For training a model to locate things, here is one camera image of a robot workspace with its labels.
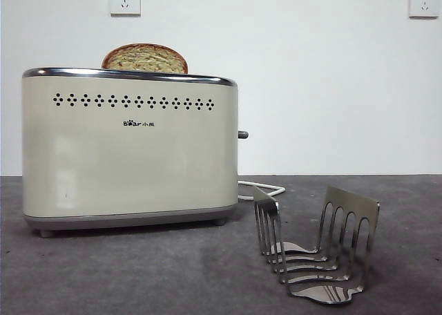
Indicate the grey toaster lever knob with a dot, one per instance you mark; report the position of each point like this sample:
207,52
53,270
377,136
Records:
243,135

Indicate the slice of toast bread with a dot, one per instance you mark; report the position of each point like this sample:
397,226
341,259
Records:
145,61

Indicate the cream toaster with chrome top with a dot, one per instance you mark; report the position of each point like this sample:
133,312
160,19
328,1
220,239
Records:
131,156

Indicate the steel toast rack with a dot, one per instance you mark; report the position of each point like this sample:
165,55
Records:
324,291

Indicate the white wall outlet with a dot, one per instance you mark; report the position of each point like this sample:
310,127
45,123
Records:
121,4
422,2

